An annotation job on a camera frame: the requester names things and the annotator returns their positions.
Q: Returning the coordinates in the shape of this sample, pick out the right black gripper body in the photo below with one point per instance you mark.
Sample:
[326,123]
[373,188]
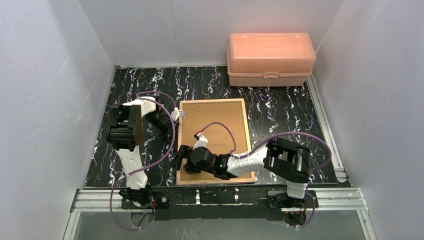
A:
[180,157]

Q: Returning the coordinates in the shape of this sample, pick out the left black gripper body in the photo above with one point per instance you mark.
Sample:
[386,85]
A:
[170,129]

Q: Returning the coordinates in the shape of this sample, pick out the picture frame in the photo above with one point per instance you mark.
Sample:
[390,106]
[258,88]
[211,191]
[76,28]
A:
[215,140]

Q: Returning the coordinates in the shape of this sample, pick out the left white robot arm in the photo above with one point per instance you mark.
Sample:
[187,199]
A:
[125,134]

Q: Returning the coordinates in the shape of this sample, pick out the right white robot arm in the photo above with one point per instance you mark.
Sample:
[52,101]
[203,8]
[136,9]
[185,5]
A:
[282,157]

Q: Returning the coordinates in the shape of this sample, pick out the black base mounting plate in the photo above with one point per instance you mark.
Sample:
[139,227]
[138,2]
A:
[225,202]

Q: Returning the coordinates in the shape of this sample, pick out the orange plastic storage box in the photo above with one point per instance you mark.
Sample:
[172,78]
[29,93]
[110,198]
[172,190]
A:
[269,59]

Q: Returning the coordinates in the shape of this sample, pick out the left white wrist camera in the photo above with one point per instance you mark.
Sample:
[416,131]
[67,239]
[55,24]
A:
[177,113]

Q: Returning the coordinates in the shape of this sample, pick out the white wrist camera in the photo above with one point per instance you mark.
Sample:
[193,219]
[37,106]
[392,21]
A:
[177,113]
[200,140]

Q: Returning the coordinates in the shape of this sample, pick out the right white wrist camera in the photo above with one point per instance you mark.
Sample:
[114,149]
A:
[200,140]

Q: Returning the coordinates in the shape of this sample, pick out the aluminium rail frame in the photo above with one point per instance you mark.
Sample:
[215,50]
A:
[335,210]

